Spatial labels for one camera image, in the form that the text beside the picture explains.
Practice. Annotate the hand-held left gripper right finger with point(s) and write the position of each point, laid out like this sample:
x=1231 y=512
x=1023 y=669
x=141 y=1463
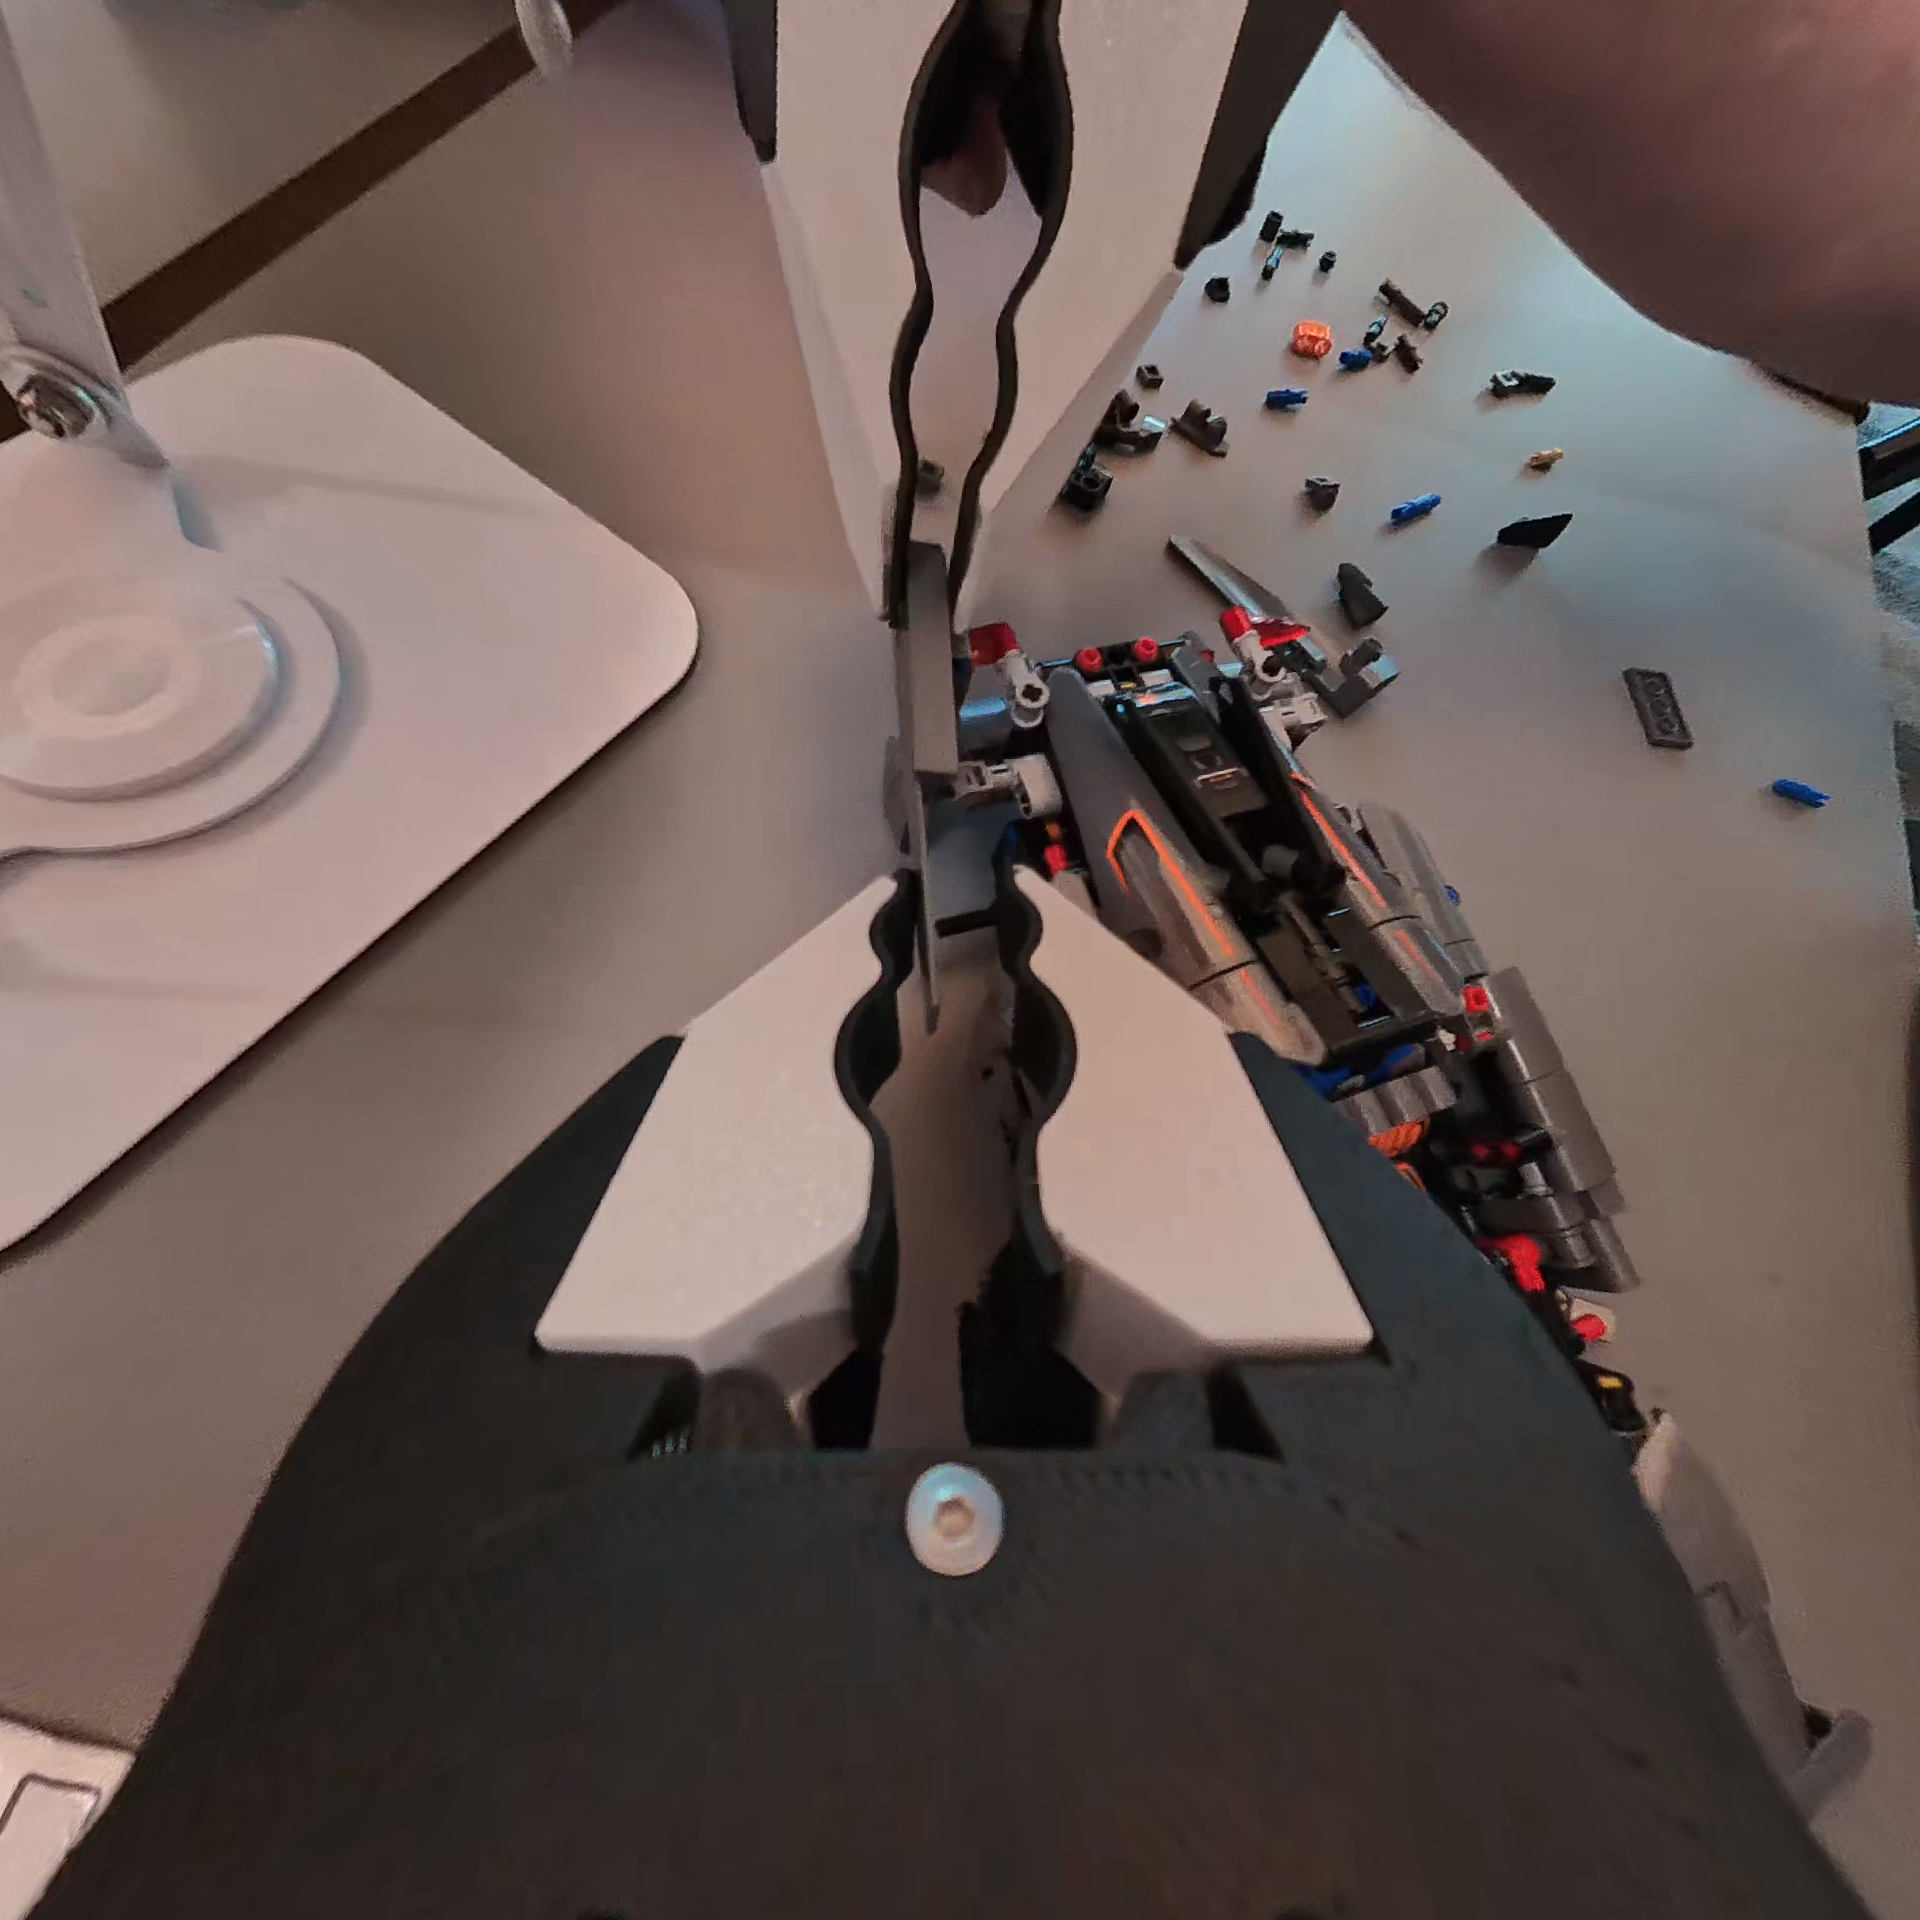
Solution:
x=1200 y=1185

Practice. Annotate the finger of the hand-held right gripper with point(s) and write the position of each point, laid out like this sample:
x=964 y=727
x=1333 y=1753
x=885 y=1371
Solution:
x=833 y=301
x=1109 y=225

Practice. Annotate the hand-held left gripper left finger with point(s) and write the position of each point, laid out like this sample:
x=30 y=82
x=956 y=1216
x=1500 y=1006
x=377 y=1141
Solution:
x=705 y=1185

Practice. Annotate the grey lego vehicle model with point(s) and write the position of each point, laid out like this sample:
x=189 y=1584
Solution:
x=1277 y=902

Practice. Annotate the grey lego wing assembly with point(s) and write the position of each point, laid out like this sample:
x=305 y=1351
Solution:
x=927 y=705

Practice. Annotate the person's right forearm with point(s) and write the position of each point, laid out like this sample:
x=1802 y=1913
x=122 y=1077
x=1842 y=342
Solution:
x=1650 y=150

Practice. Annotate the light grey lego connector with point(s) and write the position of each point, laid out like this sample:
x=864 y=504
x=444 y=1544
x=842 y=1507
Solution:
x=1200 y=431

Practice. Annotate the orange lego piece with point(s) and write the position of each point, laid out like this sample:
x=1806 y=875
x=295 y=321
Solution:
x=1313 y=342

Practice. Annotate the cluster of black lego pieces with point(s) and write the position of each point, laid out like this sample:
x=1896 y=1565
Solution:
x=1102 y=465

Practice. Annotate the scattered tiny black lego bits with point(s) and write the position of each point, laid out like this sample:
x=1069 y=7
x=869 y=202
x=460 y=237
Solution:
x=1401 y=323

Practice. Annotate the black lego pin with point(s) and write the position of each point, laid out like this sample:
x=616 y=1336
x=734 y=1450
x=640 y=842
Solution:
x=1520 y=385

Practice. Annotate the dark grey curved lego piece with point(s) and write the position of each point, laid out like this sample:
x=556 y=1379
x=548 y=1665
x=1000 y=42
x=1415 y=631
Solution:
x=1358 y=598

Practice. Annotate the black lego wedge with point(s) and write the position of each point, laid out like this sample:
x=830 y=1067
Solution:
x=1530 y=531

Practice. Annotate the black flat Lego plate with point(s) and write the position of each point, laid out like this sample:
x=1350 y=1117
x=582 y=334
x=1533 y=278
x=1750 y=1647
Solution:
x=1658 y=710

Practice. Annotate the white book stand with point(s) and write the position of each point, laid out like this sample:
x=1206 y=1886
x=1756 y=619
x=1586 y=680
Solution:
x=376 y=599

